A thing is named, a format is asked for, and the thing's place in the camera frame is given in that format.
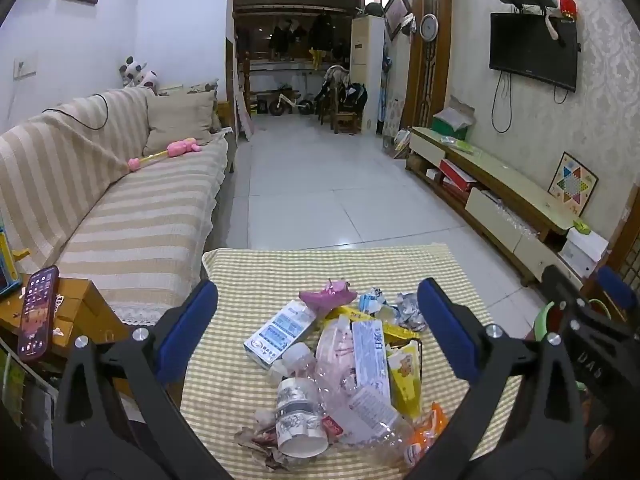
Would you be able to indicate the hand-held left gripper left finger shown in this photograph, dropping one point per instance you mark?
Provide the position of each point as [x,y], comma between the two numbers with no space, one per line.
[192,330]

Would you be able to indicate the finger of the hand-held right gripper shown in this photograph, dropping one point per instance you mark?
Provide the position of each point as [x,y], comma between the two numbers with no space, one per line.
[616,287]
[557,280]

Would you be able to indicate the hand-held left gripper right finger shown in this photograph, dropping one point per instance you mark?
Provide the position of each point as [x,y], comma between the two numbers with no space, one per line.
[445,330]

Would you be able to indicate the red bin with green rim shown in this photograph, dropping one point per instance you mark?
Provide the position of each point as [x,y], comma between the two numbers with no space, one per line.
[544,317]

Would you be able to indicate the silver wrapper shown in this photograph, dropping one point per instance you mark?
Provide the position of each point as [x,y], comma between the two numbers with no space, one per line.
[410,310]

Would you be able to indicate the yellow printed box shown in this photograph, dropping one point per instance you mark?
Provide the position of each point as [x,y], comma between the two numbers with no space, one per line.
[400,332]

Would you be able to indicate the blue white wrapper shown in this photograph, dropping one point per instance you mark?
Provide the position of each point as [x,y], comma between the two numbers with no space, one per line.
[372,302]

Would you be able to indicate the long white blue packet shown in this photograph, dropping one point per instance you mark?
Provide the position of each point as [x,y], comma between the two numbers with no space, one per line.
[370,355]

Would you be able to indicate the blue white milk carton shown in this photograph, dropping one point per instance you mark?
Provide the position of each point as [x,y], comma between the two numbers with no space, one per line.
[277,332]

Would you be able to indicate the orange wrapper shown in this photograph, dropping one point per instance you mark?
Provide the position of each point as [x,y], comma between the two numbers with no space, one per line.
[430,425]

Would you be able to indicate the clear plastic bottle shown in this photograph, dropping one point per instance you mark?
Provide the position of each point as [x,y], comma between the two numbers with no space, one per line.
[372,412]

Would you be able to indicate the pink clear plastic bag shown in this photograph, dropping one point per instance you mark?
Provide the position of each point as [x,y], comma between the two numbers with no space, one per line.
[335,345]

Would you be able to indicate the brown paper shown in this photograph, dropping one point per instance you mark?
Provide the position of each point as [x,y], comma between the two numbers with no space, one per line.
[255,435]

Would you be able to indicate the magenta paper box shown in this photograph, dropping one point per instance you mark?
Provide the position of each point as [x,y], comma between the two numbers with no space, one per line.
[322,300]

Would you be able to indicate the patterned paper cup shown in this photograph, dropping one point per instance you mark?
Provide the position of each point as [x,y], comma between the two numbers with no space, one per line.
[300,420]

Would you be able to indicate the white box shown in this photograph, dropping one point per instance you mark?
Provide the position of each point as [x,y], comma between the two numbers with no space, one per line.
[582,250]

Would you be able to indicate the small green item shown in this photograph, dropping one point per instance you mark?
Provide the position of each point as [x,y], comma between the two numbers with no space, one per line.
[581,226]

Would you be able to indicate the yellow checkered tablecloth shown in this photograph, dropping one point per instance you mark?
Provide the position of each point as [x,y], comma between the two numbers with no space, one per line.
[240,280]

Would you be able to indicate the star checkers board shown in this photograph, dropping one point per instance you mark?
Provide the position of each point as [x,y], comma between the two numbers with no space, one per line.
[572,182]

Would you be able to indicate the wooden side table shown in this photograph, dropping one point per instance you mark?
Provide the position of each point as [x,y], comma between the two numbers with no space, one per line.
[87,310]

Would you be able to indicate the cream wooden television cabinet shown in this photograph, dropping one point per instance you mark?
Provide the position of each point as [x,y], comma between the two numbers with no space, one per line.
[505,175]

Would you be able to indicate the beige striped sofa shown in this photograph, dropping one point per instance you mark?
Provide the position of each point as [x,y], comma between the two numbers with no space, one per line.
[125,220]

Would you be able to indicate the red flat box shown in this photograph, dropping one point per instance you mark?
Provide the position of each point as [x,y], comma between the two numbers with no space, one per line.
[457,175]

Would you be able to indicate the smartphone in dark case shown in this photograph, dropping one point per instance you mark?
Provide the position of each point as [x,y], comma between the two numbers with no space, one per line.
[37,312]

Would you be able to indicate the green book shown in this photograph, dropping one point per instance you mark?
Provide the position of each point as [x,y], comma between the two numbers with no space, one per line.
[457,144]

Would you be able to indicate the pink toy wand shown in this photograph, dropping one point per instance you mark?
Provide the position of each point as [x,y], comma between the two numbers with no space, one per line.
[180,147]

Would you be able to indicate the open cardboard box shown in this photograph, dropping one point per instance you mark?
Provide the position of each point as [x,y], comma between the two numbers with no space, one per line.
[452,120]

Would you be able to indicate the colourful toy board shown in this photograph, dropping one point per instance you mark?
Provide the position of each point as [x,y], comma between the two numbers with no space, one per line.
[7,265]

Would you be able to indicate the beige pillow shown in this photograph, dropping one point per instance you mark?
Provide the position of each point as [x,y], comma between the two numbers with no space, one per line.
[180,120]

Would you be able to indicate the black television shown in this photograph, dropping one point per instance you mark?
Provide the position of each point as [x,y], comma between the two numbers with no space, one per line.
[532,50]

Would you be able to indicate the wooden chair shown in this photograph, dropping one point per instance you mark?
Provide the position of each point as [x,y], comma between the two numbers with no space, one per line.
[342,120]

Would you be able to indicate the white balance bike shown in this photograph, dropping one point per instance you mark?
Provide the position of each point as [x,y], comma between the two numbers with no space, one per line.
[290,102]

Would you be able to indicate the pink white plush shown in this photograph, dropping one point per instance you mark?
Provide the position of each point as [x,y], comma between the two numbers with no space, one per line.
[149,81]

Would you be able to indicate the panda plush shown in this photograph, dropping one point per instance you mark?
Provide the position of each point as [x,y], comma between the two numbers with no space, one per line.
[131,71]

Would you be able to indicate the red item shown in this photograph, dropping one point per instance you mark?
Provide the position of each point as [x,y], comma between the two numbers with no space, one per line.
[568,7]

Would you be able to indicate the white standing air conditioner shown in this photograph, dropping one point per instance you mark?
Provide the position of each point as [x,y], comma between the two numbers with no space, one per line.
[365,55]

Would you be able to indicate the leaning framed picture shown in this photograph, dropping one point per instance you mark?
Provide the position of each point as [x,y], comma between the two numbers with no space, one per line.
[396,10]

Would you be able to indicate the hanging dark clothes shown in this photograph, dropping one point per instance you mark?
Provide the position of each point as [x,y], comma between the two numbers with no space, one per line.
[320,32]

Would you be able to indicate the round wall clock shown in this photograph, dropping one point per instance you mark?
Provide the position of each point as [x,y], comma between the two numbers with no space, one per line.
[429,27]

